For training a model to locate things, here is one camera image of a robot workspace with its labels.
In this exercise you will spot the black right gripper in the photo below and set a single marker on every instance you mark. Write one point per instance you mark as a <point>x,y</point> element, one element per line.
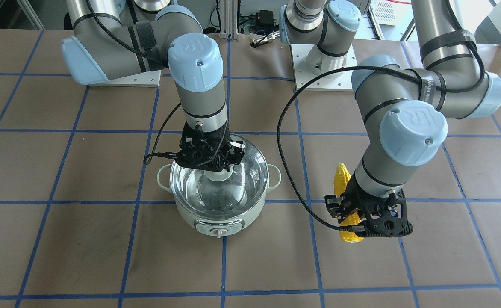
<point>235,152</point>

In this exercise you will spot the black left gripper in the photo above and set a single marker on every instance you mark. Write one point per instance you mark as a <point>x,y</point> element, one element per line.
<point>352,197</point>

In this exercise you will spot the glass pot lid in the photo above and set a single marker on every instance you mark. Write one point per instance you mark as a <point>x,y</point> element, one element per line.
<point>222,195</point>

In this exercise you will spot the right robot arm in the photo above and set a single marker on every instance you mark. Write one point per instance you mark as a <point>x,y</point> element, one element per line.
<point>102,50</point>

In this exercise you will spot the white electric cooking pot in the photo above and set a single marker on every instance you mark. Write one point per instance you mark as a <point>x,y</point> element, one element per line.
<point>225,227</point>

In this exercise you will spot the black power adapter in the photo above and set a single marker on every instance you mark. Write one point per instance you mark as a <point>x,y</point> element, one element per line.
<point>265,20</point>

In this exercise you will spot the white perforated box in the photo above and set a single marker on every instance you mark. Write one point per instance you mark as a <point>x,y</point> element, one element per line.
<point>390,12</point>

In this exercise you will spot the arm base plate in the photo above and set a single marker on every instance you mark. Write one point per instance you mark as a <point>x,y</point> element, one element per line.
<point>145,79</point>
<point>309,62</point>

